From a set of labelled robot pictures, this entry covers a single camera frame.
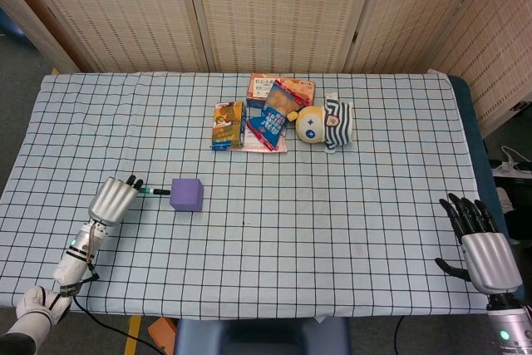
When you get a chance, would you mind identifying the orange object on floor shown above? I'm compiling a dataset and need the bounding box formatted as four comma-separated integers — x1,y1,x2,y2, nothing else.
148,317,178,350

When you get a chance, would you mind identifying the purple cube block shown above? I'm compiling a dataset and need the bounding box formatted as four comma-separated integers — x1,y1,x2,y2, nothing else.
170,178,204,213

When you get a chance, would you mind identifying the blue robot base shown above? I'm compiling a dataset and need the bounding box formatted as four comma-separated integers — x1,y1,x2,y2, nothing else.
173,316,350,355

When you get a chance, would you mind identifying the pink flat package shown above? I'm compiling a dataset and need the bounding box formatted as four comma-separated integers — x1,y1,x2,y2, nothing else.
239,126,289,155

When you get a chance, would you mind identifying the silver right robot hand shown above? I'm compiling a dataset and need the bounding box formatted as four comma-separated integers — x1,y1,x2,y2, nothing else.
435,192,524,296

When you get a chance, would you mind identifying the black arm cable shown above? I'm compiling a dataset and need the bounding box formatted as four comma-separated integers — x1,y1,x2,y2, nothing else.
72,263,175,355

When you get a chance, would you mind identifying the thin black floor cable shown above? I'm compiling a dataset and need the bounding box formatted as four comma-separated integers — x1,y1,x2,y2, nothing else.
393,315,406,355

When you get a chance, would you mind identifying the woven beige folding screen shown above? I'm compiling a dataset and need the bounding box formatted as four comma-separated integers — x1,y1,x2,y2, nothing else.
0,0,532,136

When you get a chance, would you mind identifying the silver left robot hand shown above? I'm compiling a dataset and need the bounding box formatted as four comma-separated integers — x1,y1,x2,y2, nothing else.
87,175,145,227

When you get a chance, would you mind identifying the yellow plush toy striped shirt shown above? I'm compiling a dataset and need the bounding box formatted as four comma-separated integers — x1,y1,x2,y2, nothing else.
286,95,355,154

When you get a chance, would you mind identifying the blue padded table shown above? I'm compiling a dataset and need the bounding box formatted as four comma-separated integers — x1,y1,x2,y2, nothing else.
446,75,505,223

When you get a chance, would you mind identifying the orange cardboard box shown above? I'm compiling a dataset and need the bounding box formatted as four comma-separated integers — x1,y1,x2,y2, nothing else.
246,72,316,109

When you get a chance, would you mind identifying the dark blue object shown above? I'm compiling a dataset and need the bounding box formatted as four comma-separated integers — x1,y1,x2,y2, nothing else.
0,9,28,44

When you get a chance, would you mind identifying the white cable bundle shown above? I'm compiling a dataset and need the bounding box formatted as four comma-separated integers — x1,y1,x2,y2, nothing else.
492,145,532,181

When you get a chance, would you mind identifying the blue red snack bag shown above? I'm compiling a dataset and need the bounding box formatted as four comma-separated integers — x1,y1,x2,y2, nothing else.
245,79,311,152

